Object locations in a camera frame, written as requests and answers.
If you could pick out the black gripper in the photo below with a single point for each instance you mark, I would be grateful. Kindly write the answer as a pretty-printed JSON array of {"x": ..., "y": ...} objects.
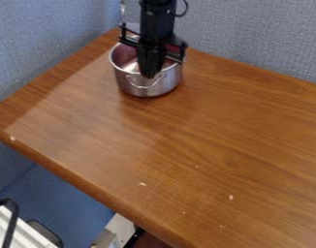
[{"x": 153, "y": 37}]

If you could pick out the silver metal pot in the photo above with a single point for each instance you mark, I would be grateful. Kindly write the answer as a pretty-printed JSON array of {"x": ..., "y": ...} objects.
[{"x": 131, "y": 82}]

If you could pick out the white box with black edge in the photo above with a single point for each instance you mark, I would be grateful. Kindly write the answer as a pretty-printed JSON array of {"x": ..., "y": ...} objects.
[{"x": 19, "y": 234}]

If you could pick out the white table frame part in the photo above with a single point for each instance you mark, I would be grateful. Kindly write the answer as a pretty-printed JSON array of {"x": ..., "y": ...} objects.
[{"x": 115, "y": 234}]

